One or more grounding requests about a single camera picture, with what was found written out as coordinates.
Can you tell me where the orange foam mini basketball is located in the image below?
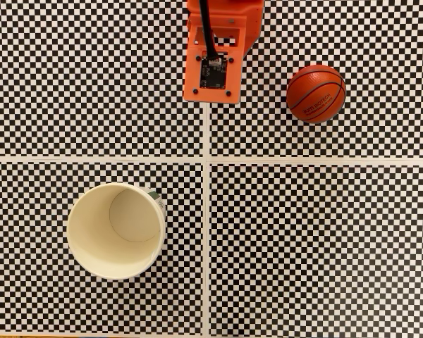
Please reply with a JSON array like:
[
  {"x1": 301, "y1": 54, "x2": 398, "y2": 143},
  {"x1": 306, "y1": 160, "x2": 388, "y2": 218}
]
[{"x1": 286, "y1": 64, "x2": 347, "y2": 125}]

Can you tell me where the cream paper cup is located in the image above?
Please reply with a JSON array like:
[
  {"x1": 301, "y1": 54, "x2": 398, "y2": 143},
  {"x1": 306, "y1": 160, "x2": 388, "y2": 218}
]
[{"x1": 66, "y1": 182, "x2": 167, "y2": 282}]

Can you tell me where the black camera cable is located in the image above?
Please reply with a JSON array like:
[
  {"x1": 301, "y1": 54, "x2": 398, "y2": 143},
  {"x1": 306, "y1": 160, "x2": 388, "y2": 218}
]
[{"x1": 198, "y1": 0, "x2": 221, "y2": 68}]

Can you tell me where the orange camera mount with board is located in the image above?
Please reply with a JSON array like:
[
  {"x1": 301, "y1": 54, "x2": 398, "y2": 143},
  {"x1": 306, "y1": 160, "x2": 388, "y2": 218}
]
[{"x1": 182, "y1": 13, "x2": 247, "y2": 105}]

